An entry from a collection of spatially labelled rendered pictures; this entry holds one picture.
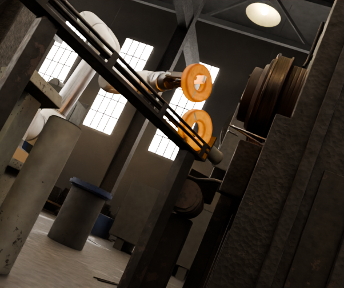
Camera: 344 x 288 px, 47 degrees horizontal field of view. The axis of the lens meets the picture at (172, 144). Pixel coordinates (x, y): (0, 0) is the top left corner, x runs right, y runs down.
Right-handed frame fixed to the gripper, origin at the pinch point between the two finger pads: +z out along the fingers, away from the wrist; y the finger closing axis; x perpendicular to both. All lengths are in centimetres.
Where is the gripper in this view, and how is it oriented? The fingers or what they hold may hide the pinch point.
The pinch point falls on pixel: (198, 79)
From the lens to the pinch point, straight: 161.4
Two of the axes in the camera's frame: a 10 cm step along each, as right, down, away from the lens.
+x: 3.7, -8.9, 2.6
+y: -6.2, -4.4, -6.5
